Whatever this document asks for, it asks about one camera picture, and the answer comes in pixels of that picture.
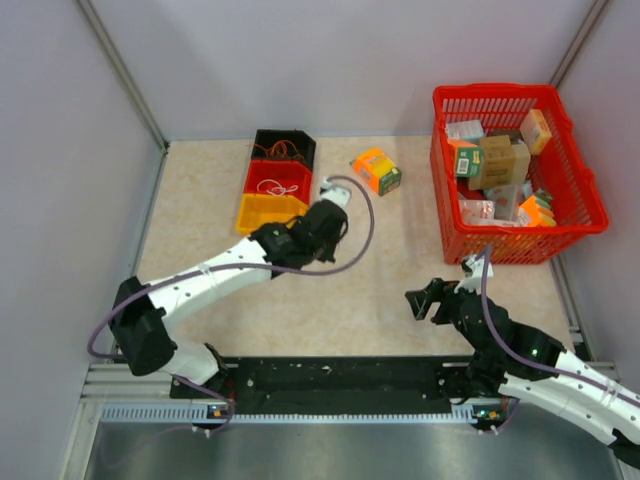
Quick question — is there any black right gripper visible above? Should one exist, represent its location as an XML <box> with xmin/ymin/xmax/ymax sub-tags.
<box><xmin>405</xmin><ymin>276</ymin><xmax>490</xmax><ymax>356</ymax></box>

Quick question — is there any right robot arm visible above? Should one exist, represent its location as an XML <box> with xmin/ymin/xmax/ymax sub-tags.
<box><xmin>405</xmin><ymin>278</ymin><xmax>639</xmax><ymax>468</ymax></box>

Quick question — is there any yellow storage bin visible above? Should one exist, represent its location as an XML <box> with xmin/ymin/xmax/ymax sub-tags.
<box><xmin>236</xmin><ymin>194</ymin><xmax>308</xmax><ymax>235</ymax></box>

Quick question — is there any red storage bin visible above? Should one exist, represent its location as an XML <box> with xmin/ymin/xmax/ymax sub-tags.
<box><xmin>243</xmin><ymin>160</ymin><xmax>312</xmax><ymax>204</ymax></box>

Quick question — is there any orange green carton box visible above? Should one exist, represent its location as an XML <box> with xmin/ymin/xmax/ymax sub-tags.
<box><xmin>349</xmin><ymin>148</ymin><xmax>403</xmax><ymax>197</ymax></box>

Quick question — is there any clear wrapped white packet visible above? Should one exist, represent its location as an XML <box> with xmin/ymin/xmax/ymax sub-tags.
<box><xmin>459</xmin><ymin>200</ymin><xmax>495</xmax><ymax>226</ymax></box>

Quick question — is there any black storage bin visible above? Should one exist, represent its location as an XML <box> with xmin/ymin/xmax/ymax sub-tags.
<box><xmin>250</xmin><ymin>129</ymin><xmax>317</xmax><ymax>171</ymax></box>

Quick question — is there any orange yellow packet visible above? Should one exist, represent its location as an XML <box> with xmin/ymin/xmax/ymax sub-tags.
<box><xmin>517</xmin><ymin>195</ymin><xmax>557</xmax><ymax>227</ymax></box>

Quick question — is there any green white box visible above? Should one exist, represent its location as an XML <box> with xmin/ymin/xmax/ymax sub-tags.
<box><xmin>449</xmin><ymin>140</ymin><xmax>484</xmax><ymax>178</ymax></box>

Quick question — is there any red plastic basket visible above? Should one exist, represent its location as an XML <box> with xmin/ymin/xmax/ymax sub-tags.
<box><xmin>430</xmin><ymin>83</ymin><xmax>609</xmax><ymax>265</ymax></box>

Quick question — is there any brown cardboard box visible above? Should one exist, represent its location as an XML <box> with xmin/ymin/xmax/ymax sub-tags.
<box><xmin>467</xmin><ymin>135</ymin><xmax>531</xmax><ymax>190</ymax></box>

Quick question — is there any beige orange box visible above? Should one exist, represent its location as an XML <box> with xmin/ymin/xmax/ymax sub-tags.
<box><xmin>519</xmin><ymin>109</ymin><xmax>552</xmax><ymax>155</ymax></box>

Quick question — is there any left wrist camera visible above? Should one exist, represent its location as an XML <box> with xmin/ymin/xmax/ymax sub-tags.
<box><xmin>319</xmin><ymin>177</ymin><xmax>352</xmax><ymax>209</ymax></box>

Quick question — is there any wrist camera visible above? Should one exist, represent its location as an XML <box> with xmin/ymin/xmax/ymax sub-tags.
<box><xmin>319</xmin><ymin>177</ymin><xmax>352</xmax><ymax>209</ymax></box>
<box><xmin>456</xmin><ymin>254</ymin><xmax>494</xmax><ymax>292</ymax></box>

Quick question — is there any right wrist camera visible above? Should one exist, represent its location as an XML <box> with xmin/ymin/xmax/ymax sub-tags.
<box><xmin>456</xmin><ymin>254</ymin><xmax>494</xmax><ymax>292</ymax></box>

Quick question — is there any orange cable in black bin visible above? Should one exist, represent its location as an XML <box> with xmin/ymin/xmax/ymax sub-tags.
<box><xmin>269</xmin><ymin>142</ymin><xmax>306</xmax><ymax>162</ymax></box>

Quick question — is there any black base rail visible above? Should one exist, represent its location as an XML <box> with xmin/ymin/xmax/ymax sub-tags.
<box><xmin>169</xmin><ymin>355</ymin><xmax>481</xmax><ymax>416</ymax></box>

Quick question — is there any white slotted cable duct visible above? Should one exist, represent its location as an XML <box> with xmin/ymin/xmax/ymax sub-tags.
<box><xmin>101</xmin><ymin>403</ymin><xmax>231</xmax><ymax>424</ymax></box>

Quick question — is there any aluminium corner post left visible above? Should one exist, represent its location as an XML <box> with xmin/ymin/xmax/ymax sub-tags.
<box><xmin>74</xmin><ymin>0</ymin><xmax>169</xmax><ymax>153</ymax></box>

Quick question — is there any aluminium corner post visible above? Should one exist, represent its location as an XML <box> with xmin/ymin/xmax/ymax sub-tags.
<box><xmin>548</xmin><ymin>0</ymin><xmax>613</xmax><ymax>89</ymax></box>
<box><xmin>74</xmin><ymin>0</ymin><xmax>169</xmax><ymax>153</ymax></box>

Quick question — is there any aluminium corner post right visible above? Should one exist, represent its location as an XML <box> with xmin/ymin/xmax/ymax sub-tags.
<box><xmin>548</xmin><ymin>0</ymin><xmax>613</xmax><ymax>89</ymax></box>

